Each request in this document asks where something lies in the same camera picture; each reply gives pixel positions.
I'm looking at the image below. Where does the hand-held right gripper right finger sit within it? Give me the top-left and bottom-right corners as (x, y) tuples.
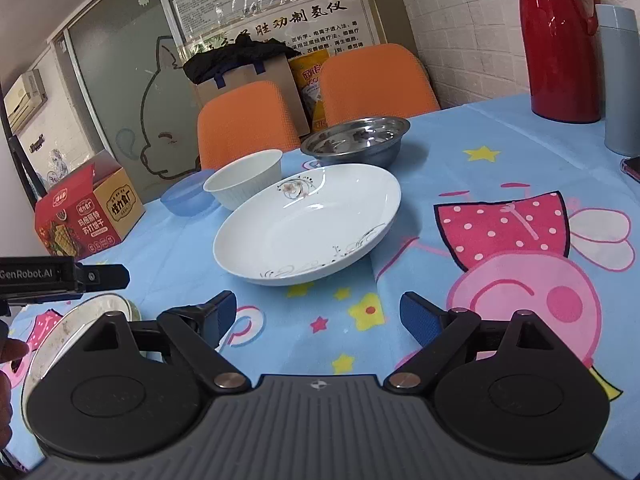
(384, 292), (562, 397)

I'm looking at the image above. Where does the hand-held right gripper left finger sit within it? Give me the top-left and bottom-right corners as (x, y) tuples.
(77, 290), (251, 397)

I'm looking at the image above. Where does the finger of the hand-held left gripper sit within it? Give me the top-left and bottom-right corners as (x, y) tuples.
(75, 263), (131, 294)

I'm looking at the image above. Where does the white enamel plate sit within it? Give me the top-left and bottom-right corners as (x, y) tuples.
(21, 292), (144, 442)

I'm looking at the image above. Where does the white floral print plate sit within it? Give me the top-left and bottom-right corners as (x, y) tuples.
(213, 163), (402, 287)

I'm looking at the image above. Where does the blue plastic bowl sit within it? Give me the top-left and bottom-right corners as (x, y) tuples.
(160, 170), (217, 217)

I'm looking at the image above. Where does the white ribbed bowl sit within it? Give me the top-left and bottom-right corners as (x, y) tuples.
(203, 149), (284, 211)

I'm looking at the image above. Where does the stainless steel bowl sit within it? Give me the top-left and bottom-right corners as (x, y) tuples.
(300, 116), (411, 170)

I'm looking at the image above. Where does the person's left hand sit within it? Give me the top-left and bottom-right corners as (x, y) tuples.
(0, 338), (30, 449)

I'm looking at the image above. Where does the red printed carton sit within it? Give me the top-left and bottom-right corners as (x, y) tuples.
(34, 150), (146, 261)

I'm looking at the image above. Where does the blue cartoon print tablecloth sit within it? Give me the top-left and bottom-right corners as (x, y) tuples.
(0, 92), (640, 472)

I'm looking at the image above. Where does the white air conditioner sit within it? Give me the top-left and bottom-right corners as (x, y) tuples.
(4, 69), (49, 131)

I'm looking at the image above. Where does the orange chair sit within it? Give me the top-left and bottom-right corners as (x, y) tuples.
(319, 43), (441, 129)
(197, 80), (301, 171)

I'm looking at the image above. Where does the frosted glass door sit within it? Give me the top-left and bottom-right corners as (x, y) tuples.
(52, 0), (212, 207)

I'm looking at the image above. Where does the yellow snack bag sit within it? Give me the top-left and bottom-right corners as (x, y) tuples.
(288, 50), (334, 134)

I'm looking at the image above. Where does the brown cardboard box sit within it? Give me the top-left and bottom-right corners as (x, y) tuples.
(194, 55), (311, 139)

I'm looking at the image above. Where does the black cloth bag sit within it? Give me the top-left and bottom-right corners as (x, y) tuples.
(183, 37), (297, 86)

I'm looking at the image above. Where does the red thermos jug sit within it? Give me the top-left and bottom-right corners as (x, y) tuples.
(511, 0), (602, 125)

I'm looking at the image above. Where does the grey-blue vacuum flask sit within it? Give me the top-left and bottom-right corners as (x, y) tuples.
(594, 4), (640, 157)

